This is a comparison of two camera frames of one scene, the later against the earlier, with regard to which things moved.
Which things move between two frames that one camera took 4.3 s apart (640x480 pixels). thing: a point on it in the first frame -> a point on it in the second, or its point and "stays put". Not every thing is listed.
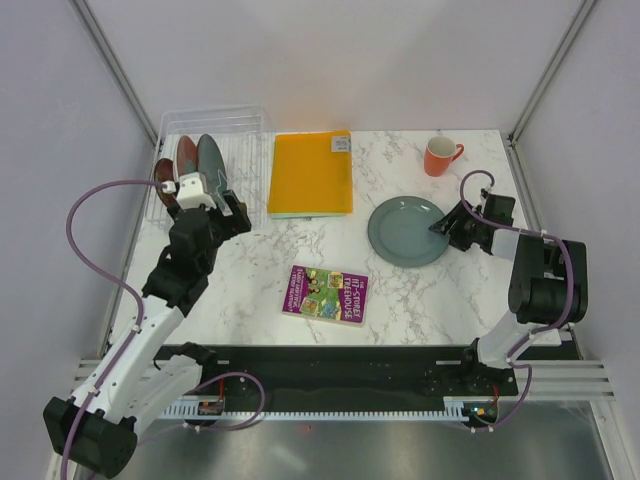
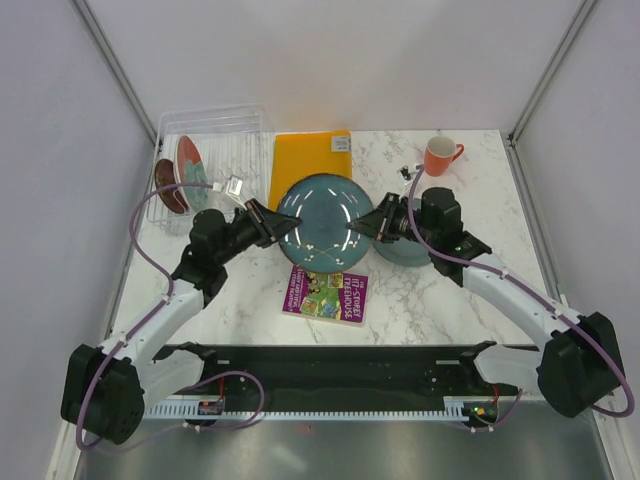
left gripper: [234, 223] -> [268, 224]
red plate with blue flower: [187, 156] stays put
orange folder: [311, 175] stays put
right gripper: [458, 213] -> [378, 224]
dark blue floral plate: [209, 162] -> [325, 204]
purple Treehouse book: [331, 295] stays put
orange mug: [439, 153] stays put
